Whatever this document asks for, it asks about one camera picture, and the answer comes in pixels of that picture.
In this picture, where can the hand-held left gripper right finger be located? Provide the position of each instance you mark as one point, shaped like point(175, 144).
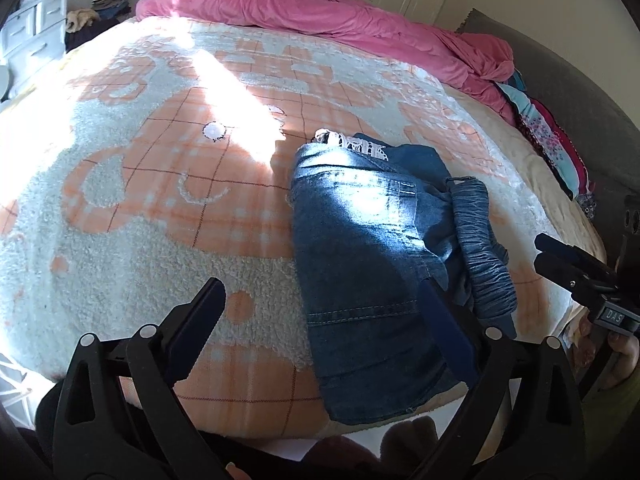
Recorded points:
point(450, 335)

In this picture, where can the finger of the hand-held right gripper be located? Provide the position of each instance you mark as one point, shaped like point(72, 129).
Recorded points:
point(557, 270)
point(570, 252)

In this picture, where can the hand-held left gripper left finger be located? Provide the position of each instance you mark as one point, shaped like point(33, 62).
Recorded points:
point(197, 325)

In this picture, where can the blue denim pants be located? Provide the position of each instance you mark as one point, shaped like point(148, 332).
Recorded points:
point(380, 270)

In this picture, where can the person's right hand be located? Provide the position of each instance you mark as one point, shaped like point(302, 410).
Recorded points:
point(625, 360)

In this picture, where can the beige bed cover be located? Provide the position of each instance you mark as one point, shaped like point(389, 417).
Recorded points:
point(540, 170)

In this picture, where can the person's legs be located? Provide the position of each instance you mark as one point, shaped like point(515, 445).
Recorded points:
point(410, 440)

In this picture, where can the colourful patterned pillow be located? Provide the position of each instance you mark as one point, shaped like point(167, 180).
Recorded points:
point(550, 140)

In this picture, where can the white and orange printed blanket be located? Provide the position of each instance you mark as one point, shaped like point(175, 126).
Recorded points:
point(150, 185)

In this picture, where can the grey headboard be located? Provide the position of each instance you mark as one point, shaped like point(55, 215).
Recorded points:
point(575, 85)

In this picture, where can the white lattice basket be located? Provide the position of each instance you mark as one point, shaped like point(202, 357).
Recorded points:
point(20, 390)

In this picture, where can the pile of clothes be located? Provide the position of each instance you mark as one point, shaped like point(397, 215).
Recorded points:
point(100, 12)

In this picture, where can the pink duvet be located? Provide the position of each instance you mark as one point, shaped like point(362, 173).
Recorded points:
point(325, 15)

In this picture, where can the white drawer unit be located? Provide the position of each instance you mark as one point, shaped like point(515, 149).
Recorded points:
point(30, 25)

